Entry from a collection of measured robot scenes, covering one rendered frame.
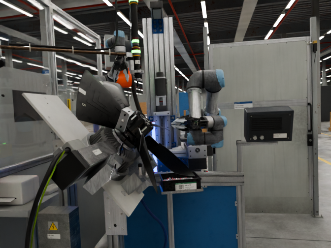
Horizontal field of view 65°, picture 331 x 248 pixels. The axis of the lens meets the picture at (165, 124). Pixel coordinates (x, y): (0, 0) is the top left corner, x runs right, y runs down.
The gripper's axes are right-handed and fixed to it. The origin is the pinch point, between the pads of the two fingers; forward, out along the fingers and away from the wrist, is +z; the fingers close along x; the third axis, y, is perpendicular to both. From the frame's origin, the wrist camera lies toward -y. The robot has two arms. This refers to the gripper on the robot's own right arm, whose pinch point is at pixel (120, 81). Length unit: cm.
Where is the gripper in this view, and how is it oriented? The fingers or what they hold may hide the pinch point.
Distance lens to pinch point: 187.8
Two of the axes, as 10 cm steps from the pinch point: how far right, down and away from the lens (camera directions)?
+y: 1.5, -0.6, 9.9
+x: -9.9, 0.4, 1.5
